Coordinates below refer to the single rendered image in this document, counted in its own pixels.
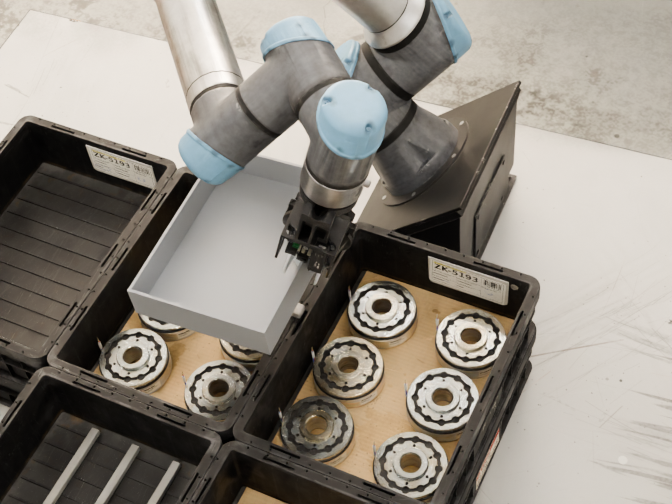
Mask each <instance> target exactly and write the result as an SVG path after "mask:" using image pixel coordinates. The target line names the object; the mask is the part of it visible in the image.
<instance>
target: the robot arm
mask: <svg viewBox="0 0 672 504"><path fill-rule="evenodd" d="M153 1H155V2H156V5H157V8H158V12H159V15H160V18H161V22H162V25H163V28H164V31H165V35H166V38H167V41H168V44H169V48H170V51H171V54H172V57H173V61H174V64H175V67H176V71H177V74H178V77H179V80H180V84H181V87H182V90H183V93H184V97H185V100H186V103H187V106H188V110H189V113H190V116H191V119H192V122H193V127H192V128H188V129H187V130H186V133H185V134H184V135H183V136H182V137H181V139H180V141H179V144H178V150H179V153H180V156H181V158H182V160H183V162H184V163H185V165H186V166H187V167H188V168H189V170H190V171H191V172H192V173H193V174H194V175H195V176H197V177H198V178H199V179H201V180H203V181H204V182H206V183H208V184H212V185H219V184H222V183H224V182H225V181H226V180H228V179H230V178H231V177H232V176H234V175H235V174H236V173H238V172H239V171H240V170H243V169H244V168H245V167H244V166H245V165H246V164H248V163H249V162H250V161H251V160H252V159H253V158H255V157H256V156H257V155H258V154H259V153H260V152H262V151H263V150H264V149H265V148H266V147H268V146H269V145H270V144H271V143H272V142H273V141H275V140H276V139H277V138H278V137H279V136H281V135H282V134H283V133H284V132H285V131H286V130H288V129H289V128H290V127H291V126H292V125H293V124H295V123H296V122H297V121H298V120H299V122H300V123H301V124H302V126H303V127H304V129H305V131H306V133H307V134H308V136H309V139H310V142H309V146H308V150H307V152H306V155H305V159H304V163H303V166H302V170H301V173H300V186H299V191H300V192H298V194H297V196H296V198H295V199H296V200H295V199H291V200H290V202H289V204H288V208H287V210H286V212H285V214H284V216H283V219H282V221H283V224H284V225H285V227H284V229H283V231H282V233H281V236H280V239H279V243H278V247H277V250H276V254H275V258H277V257H278V254H279V252H280V250H281V248H282V245H283V243H284V239H287V246H286V249H285V253H288V254H289V255H288V257H287V260H286V262H285V265H284V267H283V273H285V272H286V271H287V269H288V267H289V266H290V264H291V262H292V261H293V260H294V262H295V263H296V265H297V266H298V265H299V263H300V261H302V262H303V263H307V262H308V259H310V261H309V264H308V267H307V269H308V271H309V272H316V273H317V274H316V278H315V281H314V284H313V285H316V284H317V281H318V279H319V277H320V274H321V272H322V270H323V268H328V271H327V274H326V277H325V278H328V276H329V274H330V271H331V269H332V266H333V264H334V261H335V259H336V257H337V255H338V253H339V252H341V251H343V250H347V249H349V248H350V247H351V244H352V242H353V239H354V237H355V230H356V227H357V224H355V223H353V220H354V218H355V215H356V214H355V213H354V212H353V211H352V209H353V208H354V206H355V205H356V203H357V201H358V198H359V197H360V195H361V193H362V190H363V188H364V187H366V188H369V187H370V185H371V181H370V180H369V179H367V177H368V174H369V172H370V169H371V166H372V165H373V167H374V169H375V170H376V172H377V174H378V175H379V177H380V178H381V183H382V185H383V186H384V187H385V189H386V190H387V191H389V192H390V193H391V194H392V195H393V196H402V195H405V194H408V193H410V192H412V191H414V190H415V189H417V188H419V187H420V186H422V185H423V184H424V183H425V182H427V181H428V180H429V179H430V178H431V177H432V176H434V175H435V174H436V173H437V172H438V170H439V169H440V168H441V167H442V166H443V165H444V164H445V162H446V161H447V160H448V158H449V157H450V155H451V154H452V152H453V150H454V148H455V146H456V144H457V141H458V134H459V133H458V130H457V129H456V128H455V127H454V126H453V125H452V124H451V123H450V122H449V121H448V120H446V119H444V118H440V117H438V116H437V115H435V114H433V113H432V112H430V111H428V110H426V109H424V108H422V107H420V106H419V105H418V104H417V103H416V102H415V101H414V100H413V99H412V98H413V97H414V96H415V95H416V94H417V93H419V92H420V91H421V90H422V89H424V88H425V87H426V86H427V85H428V84H430V83H431V82H432V81H433V80H434V79H436V78H437V77H438V76H439V75H440V74H442V73H443V72H444V71H445V70H446V69H448V68H449V67H450V66H451V65H453V64H456V63H457V62H458V59H459V58H461V57H462V56H463V55H464V54H465V53H466V52H467V51H468V50H469V49H470V47H471V45H472V39H471V35H470V33H469V31H468V29H467V27H466V25H465V24H464V22H463V20H462V19H461V17H460V15H459V14H458V12H457V11H456V9H455V8H454V6H453V5H452V3H451V2H450V0H332V1H333V2H334V3H335V4H336V5H338V6H339V7H340V8H341V9H342V10H344V11H345V12H346V13H347V14H348V15H350V16H351V17H352V18H353V19H355V20H356V21H357V22H358V23H359V24H361V25H362V26H363V27H364V28H363V33H364V37H365V40H366V41H365V42H364V43H362V44H361V45H360V43H359V42H358V41H355V40H348V41H346V43H343V44H342V45H341V46H340V47H338V48H337V49H336V50H335V47H334V45H333V43H332V42H331V41H330V40H328V39H327V37H326V36H325V34H324V33H323V31H322V30H321V28H320V27H319V25H318V24H317V22H316V21H315V20H314V19H312V18H309V17H306V16H293V17H289V18H286V19H283V20H281V21H279V22H277V23H276V24H274V25H273V26H272V27H271V28H270V29H269V30H268V31H267V32H266V33H265V37H264V38H263V39H262V40H261V44H260V50H261V53H262V58H263V61H264V62H265V63H264V64H263V65H262V66H260V67H259V68H258V69H257V70H256V71H255V72H254V73H253V74H252V75H250V76H249V77H248V78H247V79H246V80H245V81H244V79H243V76H242V73H241V70H240V68H239V65H238V62H237V59H236V56H235V53H234V51H233V48H232V45H231V42H230V39H229V36H228V34H227V31H226V28H225V25H224V22H223V19H222V17H221V14H220V11H219V8H218V5H217V2H216V0H153ZM287 230H288V231H289V232H288V233H287Z"/></svg>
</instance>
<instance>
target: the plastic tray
mask: <svg viewBox="0 0 672 504"><path fill-rule="evenodd" d="M302 166H303V165H299V164H295V163H291V162H287V161H283V160H280V159H276V158H272V157H268V156H264V155H260V154H258V155H257V156H256V157H255V158H253V159H252V160H251V161H250V162H249V163H248V164H246V165H245V166H244V167H245V168H244V169H243V170H240V171H239V172H238V173H236V174H235V175H234V176H232V177H231V178H230V179H228V180H226V181H225V182H224V183H222V184H219V185H212V184H208V183H206V182H204V181H203V180H201V179H199V178H198V179H197V181H196V182H195V184H194V186H193V187H192V189H191V190H190V192H189V194H188V195H187V197H186V198H185V200H184V201H183V203H182V205H181V206H180V208H179V209H178V211H177V213H176V214H175V216H174V217H173V219H172V220H171V222H170V224H169V225H168V227H167V228H166V230H165V231H164V233H163V235H162V236H161V238H160V239H159V241H158V243H157V244H156V246H155V247H154V249H153V250H152V252H151V254H150V255H149V257H148V258H147V260H146V261H145V263H144V265H143V266H142V268H141V269H140V271H139V273H138V274H137V276H136V277H135V279H134V280H133V282H132V284H131V285H130V287H129V288H128V290H127V292H128V294H129V297H130V299H131V302H132V304H133V306H134V309H135V311H136V313H139V314H142V315H145V316H148V317H151V318H155V319H158V320H161V321H164V322H167V323H170V324H174V325H177V326H180V327H183V328H186V329H189V330H193V331H196V332H199V333H202V334H205V335H208V336H212V337H215V338H218V339H221V340H224V341H227V342H230V343H234V344H237V345H240V346H243V347H246V348H249V349H253V350H256V351H259V352H262V353H265V354H268V355H271V353H272V351H273V349H274V347H275V345H276V344H277V342H278V340H279V338H280V336H281V334H282V332H283V330H284V329H285V327H286V325H287V323H288V321H289V319H290V317H291V316H292V314H293V312H294V310H295V308H296V306H297V304H298V302H299V301H300V299H301V297H302V295H303V293H304V291H305V289H306V288H307V286H308V284H309V282H310V280H311V278H312V276H313V274H314V273H315V272H309V271H308V269H307V267H308V264H309V261H310V259H308V262H307V263H303V262H302V261H300V263H299V265H298V266H297V265H296V263H295V262H294V260H293V261H292V262H291V264H290V266H289V267H288V269H287V271H286V272H285V273H283V267H284V265H285V262H286V260H287V257H288V255H289V254H288V253H285V249H286V246H287V239H284V243H283V245H282V248H281V250H280V252H279V254H278V257H277V258H275V254H276V250H277V247H278V243H279V239H280V236H281V233H282V231H283V229H284V227H285V225H284V224H283V221H282V219H283V216H284V214H285V212H286V210H287V208H288V204H289V202H290V200H291V199H295V198H296V196H297V194H298V192H300V191H299V186H300V173H301V170H302ZM295 200H296V199H295Z"/></svg>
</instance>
